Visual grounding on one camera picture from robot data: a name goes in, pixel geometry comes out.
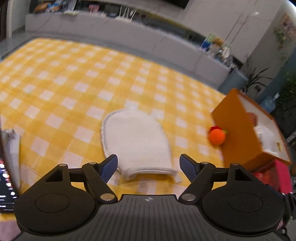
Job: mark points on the hanging vine plant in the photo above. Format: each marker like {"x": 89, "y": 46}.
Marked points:
{"x": 280, "y": 34}

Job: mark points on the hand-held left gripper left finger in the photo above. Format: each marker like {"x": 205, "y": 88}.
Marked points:
{"x": 108, "y": 166}

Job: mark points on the orange cardboard box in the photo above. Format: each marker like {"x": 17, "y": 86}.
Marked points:
{"x": 233, "y": 120}

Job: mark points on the grey counter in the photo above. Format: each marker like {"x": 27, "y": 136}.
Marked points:
{"x": 115, "y": 30}

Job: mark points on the dark screen device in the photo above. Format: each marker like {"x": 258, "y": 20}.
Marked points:
{"x": 7, "y": 185}

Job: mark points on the potted ivy plant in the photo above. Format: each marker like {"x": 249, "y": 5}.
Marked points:
{"x": 289, "y": 90}

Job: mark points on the pink box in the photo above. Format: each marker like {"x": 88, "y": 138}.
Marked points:
{"x": 283, "y": 176}

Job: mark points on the white plastic object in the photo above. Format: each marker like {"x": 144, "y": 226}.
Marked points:
{"x": 13, "y": 150}

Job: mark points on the yellow checkered tablecloth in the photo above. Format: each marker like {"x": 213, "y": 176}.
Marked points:
{"x": 57, "y": 92}

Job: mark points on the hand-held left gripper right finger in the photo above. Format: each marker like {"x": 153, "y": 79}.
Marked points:
{"x": 188, "y": 166}

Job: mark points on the white plush mitt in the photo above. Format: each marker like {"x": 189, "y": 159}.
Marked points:
{"x": 136, "y": 139}

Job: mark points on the teddy bear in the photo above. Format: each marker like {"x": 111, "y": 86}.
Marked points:
{"x": 218, "y": 42}

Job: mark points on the crochet orange toy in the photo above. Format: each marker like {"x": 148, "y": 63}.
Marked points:
{"x": 216, "y": 136}

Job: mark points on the blue water jug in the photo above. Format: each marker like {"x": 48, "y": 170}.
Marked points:
{"x": 269, "y": 103}

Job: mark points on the spider plant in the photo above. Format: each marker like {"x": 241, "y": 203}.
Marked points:
{"x": 254, "y": 80}

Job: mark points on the grey bin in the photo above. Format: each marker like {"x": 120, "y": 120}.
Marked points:
{"x": 233, "y": 81}

